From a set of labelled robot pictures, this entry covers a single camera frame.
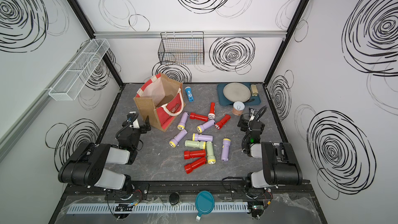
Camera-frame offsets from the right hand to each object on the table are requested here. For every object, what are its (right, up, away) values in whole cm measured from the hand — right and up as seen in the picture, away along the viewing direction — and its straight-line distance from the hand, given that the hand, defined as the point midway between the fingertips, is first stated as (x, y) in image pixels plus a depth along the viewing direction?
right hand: (251, 118), depth 91 cm
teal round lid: (-29, -32, -26) cm, 51 cm away
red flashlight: (-35, +1, +6) cm, 36 cm away
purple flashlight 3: (-46, -13, -4) cm, 48 cm away
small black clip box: (-3, +5, -10) cm, 12 cm away
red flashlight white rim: (-23, +1, +8) cm, 24 cm away
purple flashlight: (-41, -2, +5) cm, 41 cm away
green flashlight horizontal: (-33, -14, -5) cm, 36 cm away
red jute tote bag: (-58, +11, +17) cm, 61 cm away
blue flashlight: (-38, +15, +19) cm, 45 cm away
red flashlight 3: (-34, -18, -8) cm, 39 cm away
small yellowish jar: (+9, +17, +21) cm, 28 cm away
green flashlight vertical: (-25, -20, -10) cm, 33 cm away
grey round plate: (-4, +17, +23) cm, 29 cm away
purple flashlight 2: (-30, -6, +1) cm, 31 cm away
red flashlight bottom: (-36, -23, -14) cm, 45 cm away
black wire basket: (-43, +52, +33) cm, 75 cm away
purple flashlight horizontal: (-33, -11, -2) cm, 34 cm away
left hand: (-66, +1, -2) cm, 66 cm away
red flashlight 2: (-19, -4, +3) cm, 20 cm away
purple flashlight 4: (-17, -16, -6) cm, 24 cm away
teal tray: (+7, +10, +20) cm, 24 cm away
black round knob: (-41, -29, -28) cm, 58 cm away
